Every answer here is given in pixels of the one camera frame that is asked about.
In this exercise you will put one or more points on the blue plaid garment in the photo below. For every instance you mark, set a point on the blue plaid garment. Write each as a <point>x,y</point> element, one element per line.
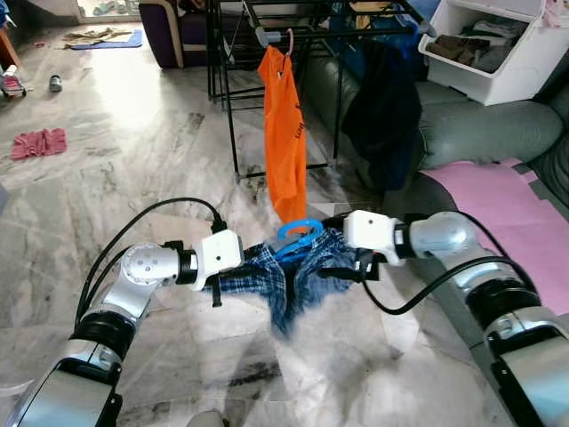
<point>258,285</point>

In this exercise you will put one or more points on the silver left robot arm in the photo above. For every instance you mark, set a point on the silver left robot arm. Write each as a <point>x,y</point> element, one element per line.
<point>89,338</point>

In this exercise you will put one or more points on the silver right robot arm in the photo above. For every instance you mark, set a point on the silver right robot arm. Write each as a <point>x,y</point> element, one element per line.
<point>498,302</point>

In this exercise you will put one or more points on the pink plastic hanger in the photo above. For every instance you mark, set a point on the pink plastic hanger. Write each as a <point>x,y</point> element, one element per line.
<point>288,40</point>

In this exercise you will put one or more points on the orange shirt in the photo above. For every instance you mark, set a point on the orange shirt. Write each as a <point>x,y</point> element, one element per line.
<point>284,133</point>

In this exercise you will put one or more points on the black garment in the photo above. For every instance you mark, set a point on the black garment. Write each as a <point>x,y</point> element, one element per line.
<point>382,116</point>

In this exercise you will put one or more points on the pink sheet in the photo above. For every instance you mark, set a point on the pink sheet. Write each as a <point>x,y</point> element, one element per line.
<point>498,213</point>

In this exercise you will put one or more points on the grey robot foot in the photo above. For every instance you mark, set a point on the grey robot foot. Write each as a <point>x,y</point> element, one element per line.
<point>204,420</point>

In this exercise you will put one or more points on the black metal drying rack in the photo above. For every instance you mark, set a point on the black metal drying rack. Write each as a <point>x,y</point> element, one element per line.
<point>264,36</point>

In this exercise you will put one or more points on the white storage bin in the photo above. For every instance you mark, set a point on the white storage bin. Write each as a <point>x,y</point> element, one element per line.
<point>498,84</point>

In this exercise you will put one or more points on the purple armchair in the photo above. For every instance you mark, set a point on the purple armchair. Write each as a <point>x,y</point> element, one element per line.
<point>164,36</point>

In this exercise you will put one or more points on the pink cloth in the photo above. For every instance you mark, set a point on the pink cloth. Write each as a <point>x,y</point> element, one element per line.
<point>40,144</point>

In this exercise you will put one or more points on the blue floor mat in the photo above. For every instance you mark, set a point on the blue floor mat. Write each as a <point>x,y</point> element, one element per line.
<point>116,42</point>

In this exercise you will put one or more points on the small grey can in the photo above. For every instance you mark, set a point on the small grey can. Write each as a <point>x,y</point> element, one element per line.
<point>55,84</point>

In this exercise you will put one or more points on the beige cloth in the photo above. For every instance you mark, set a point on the beige cloth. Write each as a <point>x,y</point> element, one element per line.
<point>93,36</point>

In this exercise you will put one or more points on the pink and white toy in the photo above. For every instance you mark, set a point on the pink and white toy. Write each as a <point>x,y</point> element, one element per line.
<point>11,84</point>

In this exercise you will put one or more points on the brown wooden board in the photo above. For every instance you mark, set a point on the brown wooden board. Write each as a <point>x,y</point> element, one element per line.
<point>7,53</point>

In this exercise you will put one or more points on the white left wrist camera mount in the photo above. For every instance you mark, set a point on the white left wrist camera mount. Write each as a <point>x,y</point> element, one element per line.
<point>218,253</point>

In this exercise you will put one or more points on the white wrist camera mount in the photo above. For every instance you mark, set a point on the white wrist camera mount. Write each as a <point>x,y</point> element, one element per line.
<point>369,233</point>
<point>218,253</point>

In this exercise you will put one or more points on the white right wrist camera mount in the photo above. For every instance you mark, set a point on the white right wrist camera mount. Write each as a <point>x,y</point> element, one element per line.
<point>369,233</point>

